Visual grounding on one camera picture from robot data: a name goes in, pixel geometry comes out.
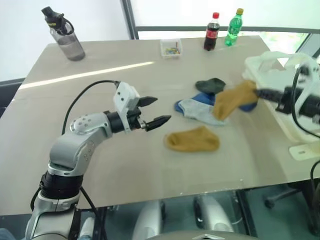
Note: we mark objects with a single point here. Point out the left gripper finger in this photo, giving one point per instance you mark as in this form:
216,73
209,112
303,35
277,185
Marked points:
147,101
157,121

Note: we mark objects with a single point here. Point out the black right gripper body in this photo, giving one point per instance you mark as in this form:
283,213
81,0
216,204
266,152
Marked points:
288,101

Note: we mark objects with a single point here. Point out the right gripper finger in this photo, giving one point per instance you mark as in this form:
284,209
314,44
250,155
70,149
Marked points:
271,92
273,98

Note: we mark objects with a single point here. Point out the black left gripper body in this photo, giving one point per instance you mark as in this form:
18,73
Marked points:
134,120

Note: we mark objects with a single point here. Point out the mustard yellow sock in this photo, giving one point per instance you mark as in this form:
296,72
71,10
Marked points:
230,102
192,141

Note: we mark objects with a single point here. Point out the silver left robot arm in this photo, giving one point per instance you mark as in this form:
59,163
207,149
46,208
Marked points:
72,150

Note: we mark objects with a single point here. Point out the white plastic basket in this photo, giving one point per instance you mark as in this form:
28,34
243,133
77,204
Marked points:
267,68

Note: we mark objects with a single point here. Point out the grey sock with blue trim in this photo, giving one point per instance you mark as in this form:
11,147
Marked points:
197,111

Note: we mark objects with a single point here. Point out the dark green sock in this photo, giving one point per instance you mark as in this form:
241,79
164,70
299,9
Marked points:
211,85

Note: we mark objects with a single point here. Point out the flat white plastic piece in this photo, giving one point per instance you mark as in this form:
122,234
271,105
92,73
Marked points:
303,151

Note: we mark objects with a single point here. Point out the clear box with coloured bits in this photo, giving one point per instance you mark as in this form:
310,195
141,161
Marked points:
171,50

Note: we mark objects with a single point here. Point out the green soda bottle yellow cap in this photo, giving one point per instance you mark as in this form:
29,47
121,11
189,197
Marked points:
232,31

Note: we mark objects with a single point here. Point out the cola bottle red cap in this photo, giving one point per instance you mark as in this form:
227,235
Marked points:
211,35

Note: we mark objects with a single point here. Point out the black office chair base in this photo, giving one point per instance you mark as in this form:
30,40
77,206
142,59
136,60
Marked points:
280,196

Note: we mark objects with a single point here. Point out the grey water bottle black lid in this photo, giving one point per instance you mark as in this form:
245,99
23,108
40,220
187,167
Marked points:
70,42

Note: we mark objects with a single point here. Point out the silver robot left leg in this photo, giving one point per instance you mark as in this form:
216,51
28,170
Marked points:
147,220

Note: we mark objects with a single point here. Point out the silver robot leg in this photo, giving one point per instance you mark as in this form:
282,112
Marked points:
212,215
147,220

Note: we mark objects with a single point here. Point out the silver robot right leg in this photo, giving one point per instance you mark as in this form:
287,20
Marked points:
212,215

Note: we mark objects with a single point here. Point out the grey rounded robot torso shape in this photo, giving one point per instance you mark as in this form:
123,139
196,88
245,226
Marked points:
205,236

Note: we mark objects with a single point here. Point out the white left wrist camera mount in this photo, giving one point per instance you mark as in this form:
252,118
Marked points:
125,96

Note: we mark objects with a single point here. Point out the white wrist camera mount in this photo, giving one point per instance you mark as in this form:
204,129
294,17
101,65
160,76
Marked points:
311,68
125,96

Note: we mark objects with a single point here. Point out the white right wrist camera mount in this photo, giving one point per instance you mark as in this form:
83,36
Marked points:
311,68

